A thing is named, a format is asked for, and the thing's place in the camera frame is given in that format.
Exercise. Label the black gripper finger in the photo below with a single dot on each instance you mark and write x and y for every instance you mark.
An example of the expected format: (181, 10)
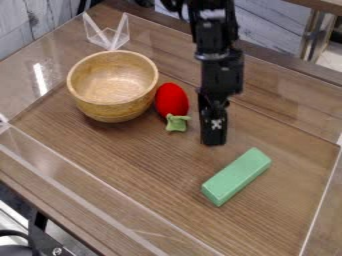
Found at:
(213, 126)

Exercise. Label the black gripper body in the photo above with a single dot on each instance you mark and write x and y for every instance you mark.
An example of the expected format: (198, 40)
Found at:
(222, 80)

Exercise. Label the green block stick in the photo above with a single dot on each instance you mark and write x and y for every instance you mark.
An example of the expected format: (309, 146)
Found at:
(235, 176)

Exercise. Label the brown wooden bowl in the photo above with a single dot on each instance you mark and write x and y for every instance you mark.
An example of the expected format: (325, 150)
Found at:
(113, 85)

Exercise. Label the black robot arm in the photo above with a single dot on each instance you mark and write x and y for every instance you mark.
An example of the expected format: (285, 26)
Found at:
(214, 28)

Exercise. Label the red plush strawberry toy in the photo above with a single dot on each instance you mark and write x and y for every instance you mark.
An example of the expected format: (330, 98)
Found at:
(173, 105)

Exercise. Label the metal table leg background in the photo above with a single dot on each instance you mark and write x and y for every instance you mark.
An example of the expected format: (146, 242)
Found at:
(317, 35)

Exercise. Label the clear acrylic corner bracket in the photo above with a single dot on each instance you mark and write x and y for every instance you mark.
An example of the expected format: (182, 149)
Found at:
(109, 38)

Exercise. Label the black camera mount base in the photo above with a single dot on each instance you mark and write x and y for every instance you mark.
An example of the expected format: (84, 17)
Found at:
(40, 243)

